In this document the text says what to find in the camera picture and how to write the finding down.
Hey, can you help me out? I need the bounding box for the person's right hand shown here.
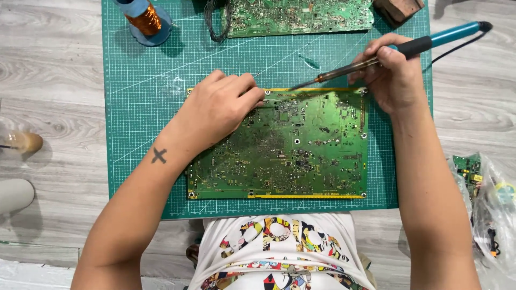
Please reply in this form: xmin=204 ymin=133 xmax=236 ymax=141
xmin=348 ymin=33 xmax=424 ymax=116

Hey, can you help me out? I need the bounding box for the person's left hand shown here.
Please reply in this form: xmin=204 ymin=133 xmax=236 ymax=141
xmin=169 ymin=70 xmax=266 ymax=155

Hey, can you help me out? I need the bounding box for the teal handled soldering iron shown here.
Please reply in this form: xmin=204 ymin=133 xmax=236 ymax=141
xmin=289 ymin=21 xmax=493 ymax=92

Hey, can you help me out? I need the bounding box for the large green circuit board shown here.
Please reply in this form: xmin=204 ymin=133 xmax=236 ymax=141
xmin=186 ymin=87 xmax=369 ymax=200

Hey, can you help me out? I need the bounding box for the brown wooden block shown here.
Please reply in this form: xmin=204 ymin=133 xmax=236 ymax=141
xmin=372 ymin=0 xmax=425 ymax=28

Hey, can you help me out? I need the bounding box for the green cutting mat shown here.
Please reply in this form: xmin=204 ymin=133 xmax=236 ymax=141
xmin=101 ymin=0 xmax=433 ymax=220

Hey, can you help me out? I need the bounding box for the green circuit board with components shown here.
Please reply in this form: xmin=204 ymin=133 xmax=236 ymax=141
xmin=221 ymin=0 xmax=375 ymax=39

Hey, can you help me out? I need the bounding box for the white printed t-shirt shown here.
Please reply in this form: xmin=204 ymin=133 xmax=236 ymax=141
xmin=188 ymin=213 xmax=375 ymax=290

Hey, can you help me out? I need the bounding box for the clear plastic bag of parts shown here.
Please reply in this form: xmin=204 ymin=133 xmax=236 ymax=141
xmin=447 ymin=152 xmax=516 ymax=282

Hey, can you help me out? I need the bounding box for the clear bottle with brown liquid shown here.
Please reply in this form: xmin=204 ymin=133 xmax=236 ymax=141
xmin=0 ymin=117 xmax=44 ymax=155

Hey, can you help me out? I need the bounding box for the grey rounded object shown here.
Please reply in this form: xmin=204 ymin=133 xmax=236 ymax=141
xmin=0 ymin=178 xmax=36 ymax=215

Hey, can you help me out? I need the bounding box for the bundle of dark wires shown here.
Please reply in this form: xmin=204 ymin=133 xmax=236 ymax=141
xmin=203 ymin=0 xmax=234 ymax=43

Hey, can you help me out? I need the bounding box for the black soldering iron cable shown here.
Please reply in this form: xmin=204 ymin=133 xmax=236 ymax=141
xmin=423 ymin=30 xmax=489 ymax=73

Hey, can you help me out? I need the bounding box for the copper wire spool on stand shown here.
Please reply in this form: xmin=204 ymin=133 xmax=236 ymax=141
xmin=113 ymin=0 xmax=173 ymax=47

